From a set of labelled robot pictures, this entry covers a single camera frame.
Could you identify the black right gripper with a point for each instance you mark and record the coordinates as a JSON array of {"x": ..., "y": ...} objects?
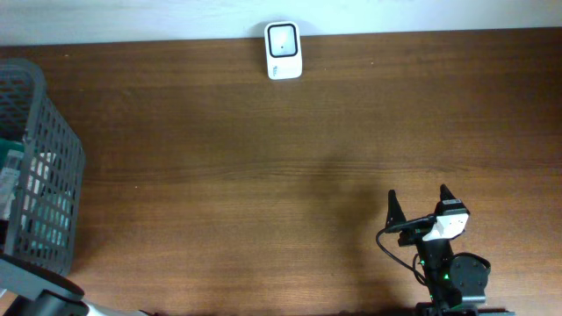
[{"x": 393, "y": 214}]

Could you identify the green white package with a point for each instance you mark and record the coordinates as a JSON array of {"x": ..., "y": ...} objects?
[{"x": 12, "y": 154}]

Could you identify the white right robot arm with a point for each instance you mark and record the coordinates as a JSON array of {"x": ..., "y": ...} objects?
[{"x": 456, "y": 281}]

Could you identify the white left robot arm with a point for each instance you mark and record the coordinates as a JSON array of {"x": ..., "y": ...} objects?
[{"x": 42, "y": 292}]

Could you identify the white barcode scanner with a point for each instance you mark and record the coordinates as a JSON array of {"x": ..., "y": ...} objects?
[{"x": 283, "y": 50}]

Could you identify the grey plastic mesh basket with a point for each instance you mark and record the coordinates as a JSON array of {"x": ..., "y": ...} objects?
[{"x": 42, "y": 225}]

